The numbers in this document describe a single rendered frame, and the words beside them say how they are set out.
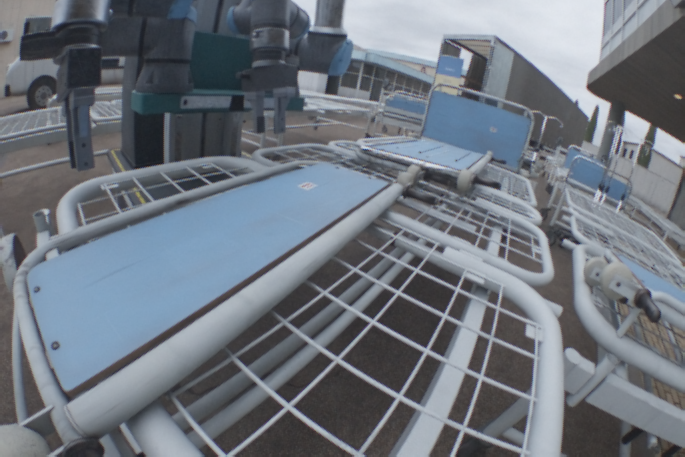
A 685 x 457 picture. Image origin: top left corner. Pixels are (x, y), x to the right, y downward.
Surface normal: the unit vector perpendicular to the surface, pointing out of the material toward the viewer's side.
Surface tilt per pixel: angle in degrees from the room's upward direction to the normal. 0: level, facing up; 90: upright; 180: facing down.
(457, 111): 90
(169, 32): 91
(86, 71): 79
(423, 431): 0
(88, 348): 2
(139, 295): 2
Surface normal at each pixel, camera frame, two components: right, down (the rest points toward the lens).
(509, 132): -0.56, 0.22
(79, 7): 0.76, 0.21
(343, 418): 0.18, -0.91
